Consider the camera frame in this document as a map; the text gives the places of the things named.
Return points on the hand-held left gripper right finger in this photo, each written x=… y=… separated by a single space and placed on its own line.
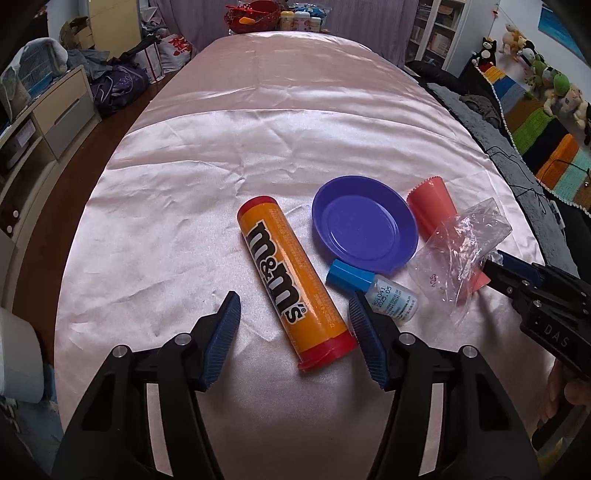
x=367 y=341

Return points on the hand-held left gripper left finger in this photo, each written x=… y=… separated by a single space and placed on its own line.
x=221 y=341

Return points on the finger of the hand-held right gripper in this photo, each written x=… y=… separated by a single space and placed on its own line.
x=519 y=265
x=501 y=277

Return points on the clear plastic bag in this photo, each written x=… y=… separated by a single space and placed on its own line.
x=461 y=258

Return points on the person's right hand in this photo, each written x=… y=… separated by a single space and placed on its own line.
x=575 y=397

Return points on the small bottle with blue cap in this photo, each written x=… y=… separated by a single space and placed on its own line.
x=369 y=286

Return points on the white power strip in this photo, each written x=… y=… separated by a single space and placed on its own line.
x=557 y=213

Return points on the orange candy tube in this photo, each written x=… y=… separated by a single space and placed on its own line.
x=286 y=277

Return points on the coral plastic cup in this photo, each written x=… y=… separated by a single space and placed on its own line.
x=429 y=203

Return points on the grey fluffy blanket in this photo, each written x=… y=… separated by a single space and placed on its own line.
x=498 y=157

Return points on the purple plastic plate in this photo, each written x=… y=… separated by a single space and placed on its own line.
x=360 y=221

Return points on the striped crochet blanket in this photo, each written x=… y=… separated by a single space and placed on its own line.
x=545 y=143

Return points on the dark crumpled cloth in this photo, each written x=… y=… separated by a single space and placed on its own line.
x=480 y=108

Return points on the cream bear plush toy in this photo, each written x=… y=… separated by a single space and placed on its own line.
x=576 y=104

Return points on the green frog plush toy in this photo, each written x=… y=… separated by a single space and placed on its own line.
x=539 y=74
x=562 y=90

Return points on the penguin plush toy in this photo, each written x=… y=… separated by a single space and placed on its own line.
x=526 y=51

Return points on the black cat plush toy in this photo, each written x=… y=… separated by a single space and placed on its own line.
x=485 y=53

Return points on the beige dog plush toy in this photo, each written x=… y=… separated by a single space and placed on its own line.
x=512 y=39

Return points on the white glass-door bookcase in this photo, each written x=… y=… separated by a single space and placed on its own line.
x=438 y=32

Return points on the purple bag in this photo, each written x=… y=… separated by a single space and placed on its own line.
x=120 y=90

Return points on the beige tv cabinet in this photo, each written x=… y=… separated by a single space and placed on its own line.
x=51 y=115

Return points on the white woven shopping bag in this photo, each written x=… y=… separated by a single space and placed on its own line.
x=147 y=57

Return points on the white bag with red print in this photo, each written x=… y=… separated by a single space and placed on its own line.
x=175 y=51

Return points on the purple curtain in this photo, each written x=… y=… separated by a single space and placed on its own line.
x=351 y=18

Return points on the pink-lid white bottle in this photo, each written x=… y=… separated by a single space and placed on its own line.
x=302 y=21

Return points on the red basket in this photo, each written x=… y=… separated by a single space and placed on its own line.
x=251 y=16

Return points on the yellow-lid white bottle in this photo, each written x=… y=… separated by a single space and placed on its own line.
x=287 y=21

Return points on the blue pet cage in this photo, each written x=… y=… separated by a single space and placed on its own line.
x=37 y=64

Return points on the cardboard box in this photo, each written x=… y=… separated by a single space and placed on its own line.
x=76 y=32

